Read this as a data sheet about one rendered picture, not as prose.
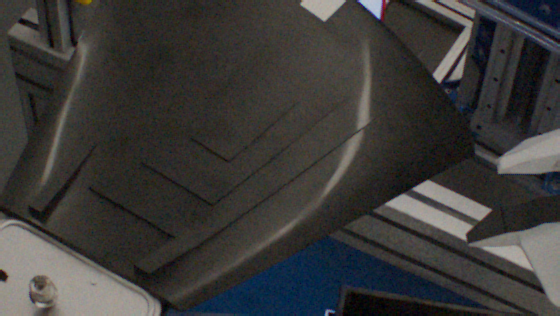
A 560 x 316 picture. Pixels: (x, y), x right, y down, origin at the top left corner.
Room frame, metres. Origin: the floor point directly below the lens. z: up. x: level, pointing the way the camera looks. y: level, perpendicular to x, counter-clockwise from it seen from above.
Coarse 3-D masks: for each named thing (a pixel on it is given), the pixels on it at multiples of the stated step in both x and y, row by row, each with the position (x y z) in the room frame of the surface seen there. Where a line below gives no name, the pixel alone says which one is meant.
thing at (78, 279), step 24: (0, 240) 0.25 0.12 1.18; (24, 240) 0.25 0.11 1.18; (48, 240) 0.25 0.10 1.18; (0, 264) 0.23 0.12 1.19; (24, 264) 0.24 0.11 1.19; (48, 264) 0.24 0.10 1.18; (72, 264) 0.24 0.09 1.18; (96, 264) 0.24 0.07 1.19; (0, 288) 0.22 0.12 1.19; (24, 288) 0.22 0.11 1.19; (72, 288) 0.23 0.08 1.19; (96, 288) 0.23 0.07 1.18; (120, 288) 0.23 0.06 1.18; (0, 312) 0.21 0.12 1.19; (24, 312) 0.21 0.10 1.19; (48, 312) 0.21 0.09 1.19; (72, 312) 0.21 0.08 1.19; (96, 312) 0.22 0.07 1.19; (120, 312) 0.22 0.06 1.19; (144, 312) 0.22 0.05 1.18
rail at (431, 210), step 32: (32, 32) 0.68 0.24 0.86; (32, 64) 0.66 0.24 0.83; (64, 64) 0.64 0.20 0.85; (416, 192) 0.52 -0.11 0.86; (448, 192) 0.52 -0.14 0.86; (352, 224) 0.52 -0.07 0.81; (384, 224) 0.50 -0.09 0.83; (416, 224) 0.49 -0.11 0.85; (448, 224) 0.49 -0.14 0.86; (384, 256) 0.50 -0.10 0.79; (416, 256) 0.49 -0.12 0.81; (448, 256) 0.48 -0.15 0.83; (480, 256) 0.47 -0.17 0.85; (512, 256) 0.46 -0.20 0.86; (448, 288) 0.47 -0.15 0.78; (480, 288) 0.47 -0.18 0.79; (512, 288) 0.45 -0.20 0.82
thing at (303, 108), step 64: (128, 0) 0.40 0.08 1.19; (192, 0) 0.40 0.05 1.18; (256, 0) 0.41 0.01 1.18; (128, 64) 0.35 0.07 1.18; (192, 64) 0.36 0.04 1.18; (256, 64) 0.37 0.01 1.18; (320, 64) 0.38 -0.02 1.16; (384, 64) 0.39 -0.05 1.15; (64, 128) 0.31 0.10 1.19; (128, 128) 0.32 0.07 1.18; (192, 128) 0.32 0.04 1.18; (256, 128) 0.32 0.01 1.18; (320, 128) 0.34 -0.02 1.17; (384, 128) 0.35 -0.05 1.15; (448, 128) 0.37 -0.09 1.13; (64, 192) 0.27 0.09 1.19; (128, 192) 0.28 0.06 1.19; (192, 192) 0.28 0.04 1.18; (256, 192) 0.29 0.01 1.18; (320, 192) 0.30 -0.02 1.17; (384, 192) 0.31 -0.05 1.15; (128, 256) 0.24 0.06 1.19; (192, 256) 0.25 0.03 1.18; (256, 256) 0.26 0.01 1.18
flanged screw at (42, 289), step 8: (32, 280) 0.22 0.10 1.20; (40, 280) 0.22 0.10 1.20; (48, 280) 0.22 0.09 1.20; (32, 288) 0.21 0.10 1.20; (40, 288) 0.22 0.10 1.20; (48, 288) 0.21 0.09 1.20; (56, 288) 0.22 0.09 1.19; (32, 296) 0.21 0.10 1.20; (40, 296) 0.21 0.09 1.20; (48, 296) 0.21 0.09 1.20; (56, 296) 0.22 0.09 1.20; (40, 304) 0.21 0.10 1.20; (48, 304) 0.21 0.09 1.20
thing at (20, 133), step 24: (0, 0) 1.13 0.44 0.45; (24, 0) 1.17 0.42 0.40; (96, 0) 1.34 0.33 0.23; (0, 24) 1.12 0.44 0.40; (0, 48) 1.11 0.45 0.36; (0, 72) 1.10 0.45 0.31; (0, 96) 1.09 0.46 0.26; (0, 120) 1.08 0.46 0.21; (24, 120) 1.13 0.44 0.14; (0, 144) 1.06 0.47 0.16; (24, 144) 1.12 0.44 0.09; (0, 168) 1.05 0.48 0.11; (0, 192) 1.04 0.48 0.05
